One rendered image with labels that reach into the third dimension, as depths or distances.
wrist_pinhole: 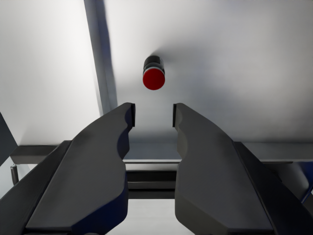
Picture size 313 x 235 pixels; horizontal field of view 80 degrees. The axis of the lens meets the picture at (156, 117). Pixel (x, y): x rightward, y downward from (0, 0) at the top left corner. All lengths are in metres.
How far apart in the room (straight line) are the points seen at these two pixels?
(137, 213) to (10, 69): 0.32
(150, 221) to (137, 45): 0.34
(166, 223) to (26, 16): 0.40
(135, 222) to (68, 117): 0.27
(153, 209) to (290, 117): 0.28
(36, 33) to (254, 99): 0.26
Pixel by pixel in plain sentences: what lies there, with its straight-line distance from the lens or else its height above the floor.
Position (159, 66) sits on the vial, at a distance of 0.18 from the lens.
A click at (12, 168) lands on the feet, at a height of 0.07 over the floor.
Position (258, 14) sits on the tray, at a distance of 0.23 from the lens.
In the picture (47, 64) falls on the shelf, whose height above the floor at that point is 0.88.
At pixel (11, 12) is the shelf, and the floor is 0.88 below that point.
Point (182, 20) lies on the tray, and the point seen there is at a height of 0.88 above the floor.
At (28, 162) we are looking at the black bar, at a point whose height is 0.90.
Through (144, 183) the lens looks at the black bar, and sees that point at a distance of 0.31.
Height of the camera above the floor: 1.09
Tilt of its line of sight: 57 degrees down
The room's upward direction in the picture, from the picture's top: 179 degrees clockwise
